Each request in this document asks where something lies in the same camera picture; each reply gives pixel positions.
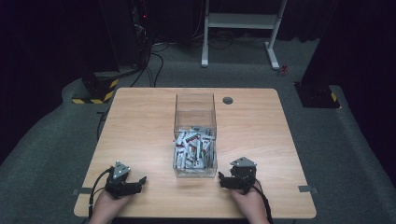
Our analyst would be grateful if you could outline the clear plastic box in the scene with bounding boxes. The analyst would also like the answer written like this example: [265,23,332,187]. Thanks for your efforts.
[172,92,219,179]

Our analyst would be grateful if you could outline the person's right hand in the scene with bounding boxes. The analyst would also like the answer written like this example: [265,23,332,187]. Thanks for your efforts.
[231,186,269,220]

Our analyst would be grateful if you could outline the white metal stand frame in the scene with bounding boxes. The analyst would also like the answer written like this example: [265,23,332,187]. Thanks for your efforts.
[201,0,290,71]

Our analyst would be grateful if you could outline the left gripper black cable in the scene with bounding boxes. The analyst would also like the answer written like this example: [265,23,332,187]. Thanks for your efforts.
[88,167,114,219]

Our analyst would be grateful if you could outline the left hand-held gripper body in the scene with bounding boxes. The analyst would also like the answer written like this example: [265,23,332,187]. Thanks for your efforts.
[105,160,138,200]

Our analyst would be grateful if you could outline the grey tape strip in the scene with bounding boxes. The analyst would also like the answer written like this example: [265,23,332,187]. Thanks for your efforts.
[72,187,93,196]
[298,185,319,194]

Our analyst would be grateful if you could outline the dark equipment rack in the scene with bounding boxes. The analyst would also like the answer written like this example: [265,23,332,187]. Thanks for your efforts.
[129,0,154,68]

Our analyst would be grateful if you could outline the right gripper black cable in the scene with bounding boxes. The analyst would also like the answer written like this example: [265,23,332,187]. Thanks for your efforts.
[254,180,275,224]

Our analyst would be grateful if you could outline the pile of white packets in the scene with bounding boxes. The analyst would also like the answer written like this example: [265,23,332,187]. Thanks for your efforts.
[174,125,217,171]

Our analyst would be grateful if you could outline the black cable beside table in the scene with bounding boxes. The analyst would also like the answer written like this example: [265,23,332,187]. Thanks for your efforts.
[96,107,111,142]

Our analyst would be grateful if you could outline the black yellow striped stand base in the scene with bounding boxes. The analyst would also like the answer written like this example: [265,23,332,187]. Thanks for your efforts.
[71,71,120,105]

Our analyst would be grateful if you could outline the person's left hand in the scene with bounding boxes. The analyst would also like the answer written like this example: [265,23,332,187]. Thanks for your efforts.
[92,188,135,220]

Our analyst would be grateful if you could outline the black floor cables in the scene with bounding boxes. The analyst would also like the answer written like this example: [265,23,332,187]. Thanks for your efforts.
[130,41,171,89]

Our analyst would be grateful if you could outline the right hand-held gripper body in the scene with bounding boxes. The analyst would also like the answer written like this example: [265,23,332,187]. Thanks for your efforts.
[229,156,258,195]

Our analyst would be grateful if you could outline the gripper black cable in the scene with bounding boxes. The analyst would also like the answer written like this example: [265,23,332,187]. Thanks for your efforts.
[88,167,114,219]
[254,180,275,224]

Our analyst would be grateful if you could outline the small red object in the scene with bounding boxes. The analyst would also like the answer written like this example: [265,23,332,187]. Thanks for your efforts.
[277,63,290,77]

